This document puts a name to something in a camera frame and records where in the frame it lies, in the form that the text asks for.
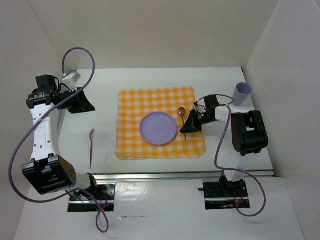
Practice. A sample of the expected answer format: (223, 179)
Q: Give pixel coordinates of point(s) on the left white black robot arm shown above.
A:
(48, 171)

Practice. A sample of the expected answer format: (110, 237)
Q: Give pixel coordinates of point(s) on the copper spoon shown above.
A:
(181, 112)

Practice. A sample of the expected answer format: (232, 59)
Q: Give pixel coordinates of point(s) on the purple plastic cup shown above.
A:
(241, 93)

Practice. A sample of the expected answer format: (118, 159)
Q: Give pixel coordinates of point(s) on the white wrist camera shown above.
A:
(71, 80)
(199, 107)

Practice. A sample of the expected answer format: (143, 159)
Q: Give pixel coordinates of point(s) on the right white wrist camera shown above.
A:
(199, 107)

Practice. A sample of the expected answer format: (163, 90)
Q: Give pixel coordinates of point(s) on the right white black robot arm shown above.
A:
(248, 135)

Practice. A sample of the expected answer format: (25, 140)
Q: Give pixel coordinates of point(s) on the purple plastic plate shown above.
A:
(158, 128)

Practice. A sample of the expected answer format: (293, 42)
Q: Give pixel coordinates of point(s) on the yellow white checkered cloth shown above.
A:
(134, 105)

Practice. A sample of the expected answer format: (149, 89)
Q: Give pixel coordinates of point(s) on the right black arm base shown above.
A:
(223, 194)

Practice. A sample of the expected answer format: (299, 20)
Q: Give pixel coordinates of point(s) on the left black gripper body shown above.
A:
(70, 105)

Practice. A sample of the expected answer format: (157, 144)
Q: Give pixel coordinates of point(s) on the copper fork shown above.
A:
(91, 135)

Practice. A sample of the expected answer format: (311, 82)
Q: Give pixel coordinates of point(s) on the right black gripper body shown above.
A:
(204, 118)

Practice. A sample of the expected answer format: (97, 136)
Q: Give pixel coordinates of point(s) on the aluminium left side rail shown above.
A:
(60, 120)

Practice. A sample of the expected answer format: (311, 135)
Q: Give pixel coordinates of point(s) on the aluminium front rail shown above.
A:
(199, 175)

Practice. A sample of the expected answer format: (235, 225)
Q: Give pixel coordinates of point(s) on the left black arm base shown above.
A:
(103, 193)

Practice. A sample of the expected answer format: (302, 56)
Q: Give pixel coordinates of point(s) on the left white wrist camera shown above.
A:
(71, 80)

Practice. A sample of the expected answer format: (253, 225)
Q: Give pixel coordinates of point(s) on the aluminium rail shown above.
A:
(60, 120)
(199, 175)

